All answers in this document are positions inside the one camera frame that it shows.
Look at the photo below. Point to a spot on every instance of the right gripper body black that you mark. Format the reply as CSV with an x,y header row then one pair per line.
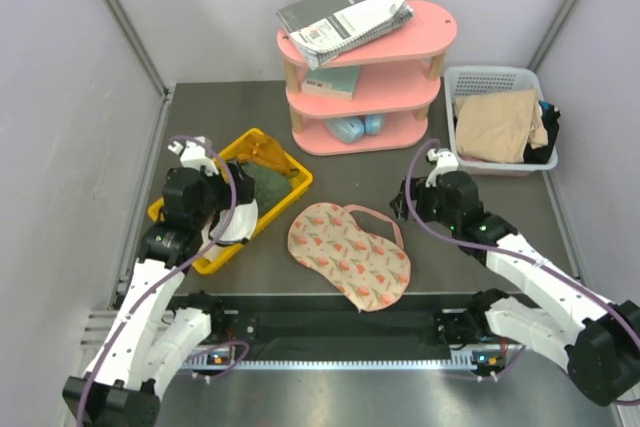
x,y
429,205

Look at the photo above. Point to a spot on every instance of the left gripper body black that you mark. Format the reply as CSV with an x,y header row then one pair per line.
x,y
218,197

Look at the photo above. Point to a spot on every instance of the floral mesh laundry bag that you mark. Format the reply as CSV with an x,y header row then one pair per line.
x,y
373,272

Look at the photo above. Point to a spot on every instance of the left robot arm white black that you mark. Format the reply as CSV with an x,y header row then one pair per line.
x,y
148,343

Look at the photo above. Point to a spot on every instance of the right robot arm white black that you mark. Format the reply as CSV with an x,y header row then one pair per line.
x,y
592,339

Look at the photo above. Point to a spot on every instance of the orange mesh garment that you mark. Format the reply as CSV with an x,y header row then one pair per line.
x,y
265,151

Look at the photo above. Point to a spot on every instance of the green garment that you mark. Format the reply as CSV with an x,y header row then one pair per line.
x,y
270,186

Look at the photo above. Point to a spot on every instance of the light blue slippers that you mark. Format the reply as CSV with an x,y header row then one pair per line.
x,y
350,129

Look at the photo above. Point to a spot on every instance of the beige folded garment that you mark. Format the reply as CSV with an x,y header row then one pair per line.
x,y
496,127

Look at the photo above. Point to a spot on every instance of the yellow plastic tray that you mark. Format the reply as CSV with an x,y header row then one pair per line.
x,y
213,260

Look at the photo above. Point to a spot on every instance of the black garment in basket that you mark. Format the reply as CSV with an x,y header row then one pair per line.
x,y
550,116

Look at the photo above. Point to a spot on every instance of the pink three-tier shelf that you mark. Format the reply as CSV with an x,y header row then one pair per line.
x,y
399,78

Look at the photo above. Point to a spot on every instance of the grey plastic basket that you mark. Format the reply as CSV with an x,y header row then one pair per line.
x,y
463,81

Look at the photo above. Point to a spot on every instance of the teal book on shelf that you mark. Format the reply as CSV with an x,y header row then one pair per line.
x,y
339,82

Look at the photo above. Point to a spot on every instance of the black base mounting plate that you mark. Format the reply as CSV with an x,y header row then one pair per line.
x,y
328,327

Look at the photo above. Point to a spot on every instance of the grey spiral notebook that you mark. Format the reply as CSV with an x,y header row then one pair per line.
x,y
321,30

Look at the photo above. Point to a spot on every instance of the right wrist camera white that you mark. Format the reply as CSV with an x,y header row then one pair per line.
x,y
443,161

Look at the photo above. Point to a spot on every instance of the grey cable duct rail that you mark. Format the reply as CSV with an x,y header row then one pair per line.
x,y
461,360

